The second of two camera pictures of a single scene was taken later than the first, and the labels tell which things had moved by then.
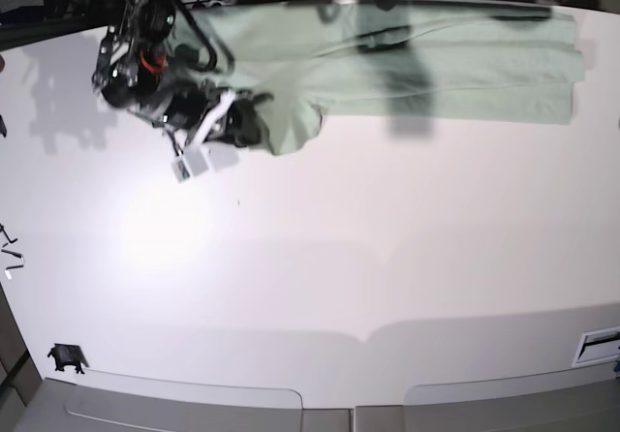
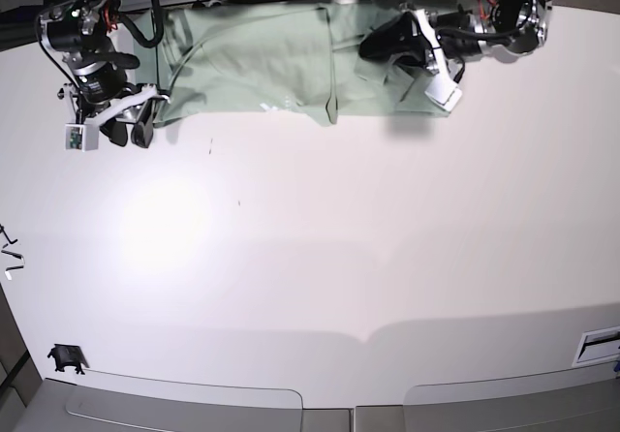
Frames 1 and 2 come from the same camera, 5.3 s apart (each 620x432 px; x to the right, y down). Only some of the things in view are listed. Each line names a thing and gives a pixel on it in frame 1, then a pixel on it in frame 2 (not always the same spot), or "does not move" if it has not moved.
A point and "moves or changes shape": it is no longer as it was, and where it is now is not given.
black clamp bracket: x=68 y=354 does not move
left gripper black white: x=196 y=108 to x=103 y=96
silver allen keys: x=7 y=272 does not move
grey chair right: x=579 y=399 does not move
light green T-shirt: x=298 y=61 moves or changes shape
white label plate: x=598 y=347 does not move
